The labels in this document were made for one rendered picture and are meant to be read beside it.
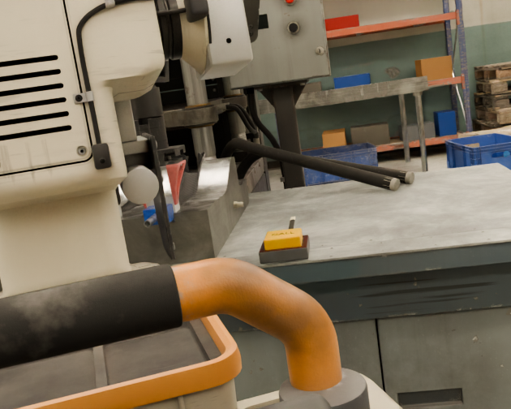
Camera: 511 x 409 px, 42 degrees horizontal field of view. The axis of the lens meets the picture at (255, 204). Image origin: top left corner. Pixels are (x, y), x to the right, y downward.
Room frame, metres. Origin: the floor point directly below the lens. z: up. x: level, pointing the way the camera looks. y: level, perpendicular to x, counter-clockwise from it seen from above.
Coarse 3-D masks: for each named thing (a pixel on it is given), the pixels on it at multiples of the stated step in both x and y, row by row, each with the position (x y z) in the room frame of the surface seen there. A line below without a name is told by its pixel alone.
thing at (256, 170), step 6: (258, 162) 2.49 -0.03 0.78; (192, 168) 2.60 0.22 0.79; (252, 168) 2.34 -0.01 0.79; (258, 168) 2.47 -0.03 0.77; (246, 174) 2.21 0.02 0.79; (252, 174) 2.29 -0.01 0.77; (258, 174) 2.44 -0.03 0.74; (252, 180) 2.27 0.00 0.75; (258, 180) 2.42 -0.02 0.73; (252, 186) 2.25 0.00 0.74
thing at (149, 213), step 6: (168, 198) 1.14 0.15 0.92; (150, 204) 1.14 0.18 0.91; (168, 204) 1.12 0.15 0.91; (144, 210) 1.10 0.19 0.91; (150, 210) 1.10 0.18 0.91; (168, 210) 1.10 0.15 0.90; (174, 210) 1.14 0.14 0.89; (144, 216) 1.10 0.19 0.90; (150, 216) 1.10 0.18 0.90; (156, 216) 1.08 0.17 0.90; (144, 222) 1.05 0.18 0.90; (150, 222) 1.04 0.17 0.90; (156, 222) 1.10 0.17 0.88
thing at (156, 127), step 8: (152, 120) 1.12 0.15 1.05; (160, 120) 1.13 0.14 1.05; (136, 128) 1.13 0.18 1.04; (144, 128) 1.12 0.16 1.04; (152, 128) 1.12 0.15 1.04; (160, 128) 1.13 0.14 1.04; (160, 136) 1.13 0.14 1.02; (160, 144) 1.13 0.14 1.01; (168, 144) 1.15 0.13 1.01; (160, 152) 1.11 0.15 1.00; (168, 152) 1.11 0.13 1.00; (176, 152) 1.11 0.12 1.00; (184, 152) 1.16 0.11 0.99
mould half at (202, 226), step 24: (216, 168) 1.41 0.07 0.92; (120, 192) 1.40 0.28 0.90; (168, 192) 1.36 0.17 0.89; (216, 192) 1.32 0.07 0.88; (240, 192) 1.50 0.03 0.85; (192, 216) 1.12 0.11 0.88; (216, 216) 1.18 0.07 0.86; (240, 216) 1.45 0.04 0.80; (144, 240) 1.14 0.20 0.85; (192, 240) 1.12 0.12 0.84; (216, 240) 1.15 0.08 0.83
